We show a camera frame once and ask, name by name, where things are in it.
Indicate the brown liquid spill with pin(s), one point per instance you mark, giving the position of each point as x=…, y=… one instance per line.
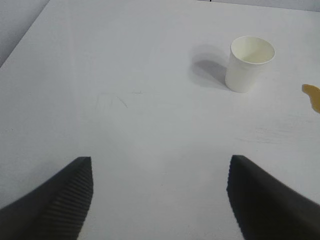
x=314, y=96

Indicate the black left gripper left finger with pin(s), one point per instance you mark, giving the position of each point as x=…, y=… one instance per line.
x=50, y=207

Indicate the white paper cup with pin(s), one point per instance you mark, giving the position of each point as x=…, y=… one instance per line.
x=242, y=75

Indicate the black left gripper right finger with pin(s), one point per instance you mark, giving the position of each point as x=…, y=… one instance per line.
x=270, y=207

